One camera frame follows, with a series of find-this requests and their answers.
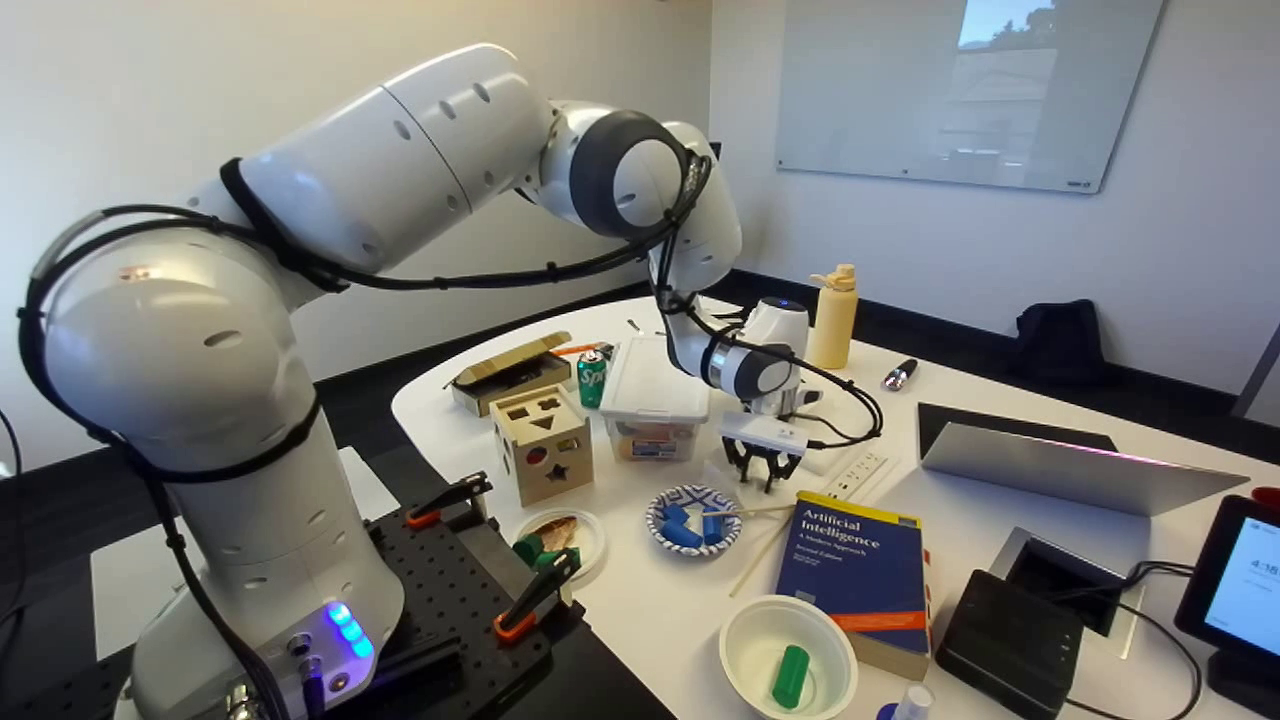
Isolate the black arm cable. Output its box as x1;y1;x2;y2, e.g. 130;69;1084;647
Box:
11;134;893;453

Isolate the black tablet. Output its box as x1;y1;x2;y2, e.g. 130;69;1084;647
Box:
1173;493;1280;716

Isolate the yellow bottle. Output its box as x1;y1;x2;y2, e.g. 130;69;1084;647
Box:
810;260;860;377

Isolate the white plate with toys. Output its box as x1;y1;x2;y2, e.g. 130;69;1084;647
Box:
503;502;612;592

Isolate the black orange clamp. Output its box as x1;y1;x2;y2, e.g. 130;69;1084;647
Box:
492;549;586;647
403;473;498;533

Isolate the wooden shape sorter box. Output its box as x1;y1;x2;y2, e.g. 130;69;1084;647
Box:
484;379;597;512

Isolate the black rectangular device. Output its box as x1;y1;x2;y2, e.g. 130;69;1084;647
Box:
931;567;1087;720

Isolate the wooden chopstick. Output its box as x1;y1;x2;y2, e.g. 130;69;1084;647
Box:
726;507;801;603
745;502;806;562

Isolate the white bowl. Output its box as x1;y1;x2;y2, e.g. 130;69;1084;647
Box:
715;592;865;720

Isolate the blue artificial intelligence book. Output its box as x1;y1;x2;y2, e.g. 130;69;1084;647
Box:
772;488;937;679

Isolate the black bag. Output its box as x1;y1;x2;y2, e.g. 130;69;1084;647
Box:
1004;296;1117;390

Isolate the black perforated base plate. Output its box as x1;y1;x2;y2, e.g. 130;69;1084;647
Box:
316;493;674;720

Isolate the grey framed black box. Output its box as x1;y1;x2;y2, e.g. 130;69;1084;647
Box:
993;523;1153;634

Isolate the green object in bowl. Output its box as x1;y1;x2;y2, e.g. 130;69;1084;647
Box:
769;640;817;713

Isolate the silver laptop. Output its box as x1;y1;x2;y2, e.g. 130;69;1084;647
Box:
878;420;1254;575

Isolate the dark marker pen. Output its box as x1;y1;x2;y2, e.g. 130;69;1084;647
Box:
878;353;924;395

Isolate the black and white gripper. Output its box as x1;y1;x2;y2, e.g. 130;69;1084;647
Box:
721;411;814;497

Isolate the wall whiteboard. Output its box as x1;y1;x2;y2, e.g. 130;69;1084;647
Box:
772;0;1176;200

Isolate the green drink can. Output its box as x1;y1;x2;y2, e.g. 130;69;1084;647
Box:
574;353;618;415

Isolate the cardboard box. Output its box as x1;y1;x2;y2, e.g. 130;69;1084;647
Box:
449;326;577;411

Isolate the black desk cable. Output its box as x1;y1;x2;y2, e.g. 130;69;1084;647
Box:
1064;556;1210;720

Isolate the white tray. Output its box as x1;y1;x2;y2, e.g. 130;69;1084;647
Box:
597;331;715;467

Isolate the green cylinder toy block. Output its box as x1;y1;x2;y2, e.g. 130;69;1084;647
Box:
517;533;564;575

